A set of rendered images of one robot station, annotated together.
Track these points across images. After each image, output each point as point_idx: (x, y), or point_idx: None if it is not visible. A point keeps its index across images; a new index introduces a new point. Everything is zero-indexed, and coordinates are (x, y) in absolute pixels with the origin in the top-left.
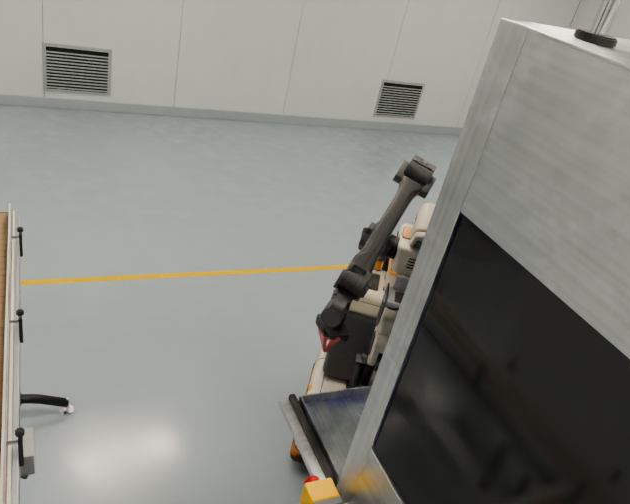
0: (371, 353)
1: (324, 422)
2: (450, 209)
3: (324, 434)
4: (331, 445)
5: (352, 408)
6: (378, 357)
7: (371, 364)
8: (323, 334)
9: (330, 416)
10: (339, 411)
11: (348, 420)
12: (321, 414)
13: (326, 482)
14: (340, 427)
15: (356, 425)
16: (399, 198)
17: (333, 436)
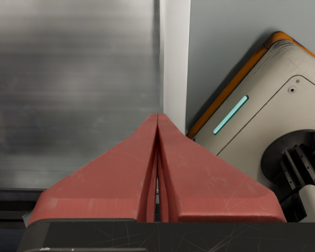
0: None
1: (78, 22)
2: None
3: (32, 4)
4: None
5: (120, 117)
6: (302, 208)
7: (302, 189)
8: (51, 240)
9: (99, 49)
10: (114, 81)
11: (81, 91)
12: (108, 26)
13: None
14: (58, 61)
15: (64, 103)
16: None
17: (26, 28)
